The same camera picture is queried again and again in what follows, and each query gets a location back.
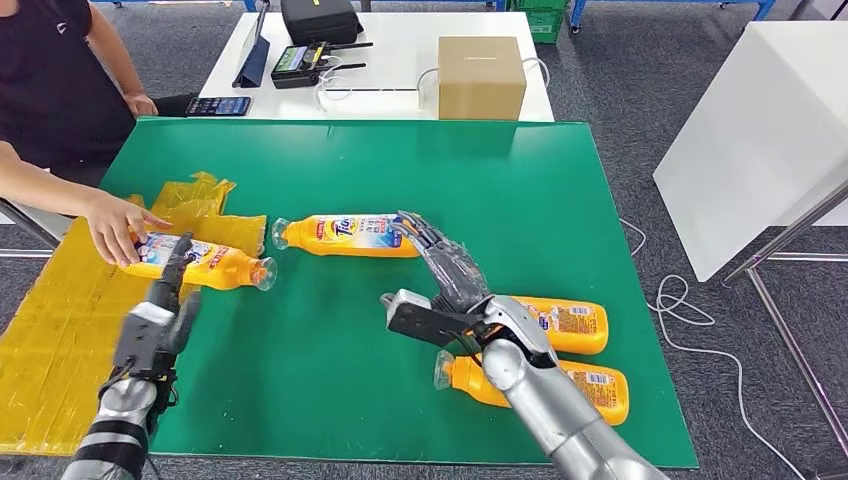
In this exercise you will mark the tablet in dark folio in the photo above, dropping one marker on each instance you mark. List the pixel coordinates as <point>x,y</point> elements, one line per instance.
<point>256,63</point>

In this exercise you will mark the brown cardboard box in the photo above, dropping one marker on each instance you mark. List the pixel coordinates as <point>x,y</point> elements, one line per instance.
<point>482,83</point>

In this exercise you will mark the black carry bag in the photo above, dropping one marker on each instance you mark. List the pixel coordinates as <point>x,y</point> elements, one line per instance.
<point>319,23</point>

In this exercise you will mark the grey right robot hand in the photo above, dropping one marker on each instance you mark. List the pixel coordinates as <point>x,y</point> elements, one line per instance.
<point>454,278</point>

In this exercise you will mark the person's left hand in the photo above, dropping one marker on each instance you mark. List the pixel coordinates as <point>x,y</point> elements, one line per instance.
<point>140,104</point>

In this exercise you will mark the person's right hand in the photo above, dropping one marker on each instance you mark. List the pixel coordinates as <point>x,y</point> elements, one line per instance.
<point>116,228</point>

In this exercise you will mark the person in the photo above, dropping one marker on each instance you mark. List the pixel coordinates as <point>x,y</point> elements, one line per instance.
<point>46,79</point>

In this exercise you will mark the black smartphone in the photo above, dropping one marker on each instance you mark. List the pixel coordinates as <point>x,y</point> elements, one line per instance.
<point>218,106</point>

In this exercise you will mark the green work table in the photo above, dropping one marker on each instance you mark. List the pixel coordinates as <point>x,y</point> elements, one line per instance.
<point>397,166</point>

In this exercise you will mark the person's right forearm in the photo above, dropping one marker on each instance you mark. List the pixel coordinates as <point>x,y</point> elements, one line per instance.
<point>46,182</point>

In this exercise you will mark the yellow taped cardboard sheet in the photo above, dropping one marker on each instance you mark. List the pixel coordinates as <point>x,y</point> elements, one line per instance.
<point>66,344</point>

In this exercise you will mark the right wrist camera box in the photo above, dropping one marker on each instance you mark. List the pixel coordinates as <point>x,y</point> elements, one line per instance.
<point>424,321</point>

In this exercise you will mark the black remote controller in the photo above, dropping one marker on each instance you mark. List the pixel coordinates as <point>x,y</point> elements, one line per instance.
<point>296,66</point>

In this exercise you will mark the white chair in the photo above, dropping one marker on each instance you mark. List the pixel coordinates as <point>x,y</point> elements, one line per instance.
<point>33,225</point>

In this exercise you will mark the blue metal rack frame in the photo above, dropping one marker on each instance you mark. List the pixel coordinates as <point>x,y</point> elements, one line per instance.
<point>576,16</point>

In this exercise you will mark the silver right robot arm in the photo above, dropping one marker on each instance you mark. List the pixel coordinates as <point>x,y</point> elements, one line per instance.
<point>550,404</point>

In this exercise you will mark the person's left forearm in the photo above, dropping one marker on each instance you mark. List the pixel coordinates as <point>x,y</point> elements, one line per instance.
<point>116,60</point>

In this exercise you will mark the white side table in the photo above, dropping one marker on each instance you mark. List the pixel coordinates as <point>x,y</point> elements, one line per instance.
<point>762,132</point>

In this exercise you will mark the orange detergent bottle clear cap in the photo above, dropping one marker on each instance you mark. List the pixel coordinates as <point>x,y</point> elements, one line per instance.
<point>218,265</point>
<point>344,237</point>
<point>576,328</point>
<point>464,384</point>

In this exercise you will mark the green plastic crate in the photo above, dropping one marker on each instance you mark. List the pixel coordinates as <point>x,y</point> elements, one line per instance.
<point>540,23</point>

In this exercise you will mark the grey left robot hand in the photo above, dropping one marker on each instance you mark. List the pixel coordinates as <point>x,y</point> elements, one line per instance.
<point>179,278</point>

